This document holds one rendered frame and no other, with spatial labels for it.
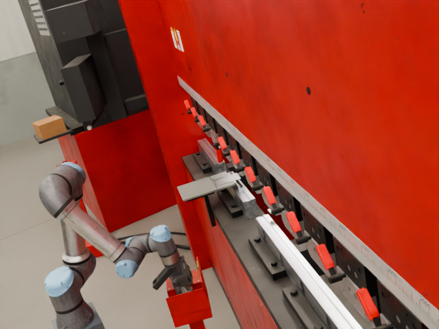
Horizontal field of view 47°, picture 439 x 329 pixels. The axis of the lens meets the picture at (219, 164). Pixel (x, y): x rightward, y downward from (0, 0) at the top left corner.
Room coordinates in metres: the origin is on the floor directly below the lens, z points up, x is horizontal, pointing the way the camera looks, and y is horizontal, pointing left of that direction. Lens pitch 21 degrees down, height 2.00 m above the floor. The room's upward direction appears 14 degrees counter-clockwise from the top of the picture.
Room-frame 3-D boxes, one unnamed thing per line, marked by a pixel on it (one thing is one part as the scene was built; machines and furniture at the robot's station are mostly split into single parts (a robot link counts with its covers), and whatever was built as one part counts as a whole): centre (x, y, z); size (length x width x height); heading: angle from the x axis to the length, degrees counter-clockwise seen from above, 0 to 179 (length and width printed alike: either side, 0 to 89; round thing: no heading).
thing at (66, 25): (3.50, 0.66, 1.52); 0.51 x 0.25 x 0.85; 177
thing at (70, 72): (3.45, 0.75, 1.42); 0.45 x 0.12 x 0.36; 177
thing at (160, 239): (1.78, 0.29, 1.04); 0.09 x 0.08 x 0.11; 73
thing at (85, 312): (1.77, 0.73, 0.82); 0.15 x 0.15 x 0.10
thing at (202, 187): (2.31, 0.09, 1.00); 0.26 x 0.18 x 0.01; 99
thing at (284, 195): (1.37, -0.21, 1.26); 0.15 x 0.09 x 0.17; 9
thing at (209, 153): (2.88, 0.04, 0.92); 0.50 x 0.06 x 0.10; 9
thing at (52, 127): (4.15, 1.29, 1.05); 0.30 x 0.28 x 0.14; 23
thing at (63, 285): (1.78, 0.73, 0.94); 0.13 x 0.12 x 0.14; 163
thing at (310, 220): (1.17, -0.24, 1.26); 0.15 x 0.09 x 0.17; 9
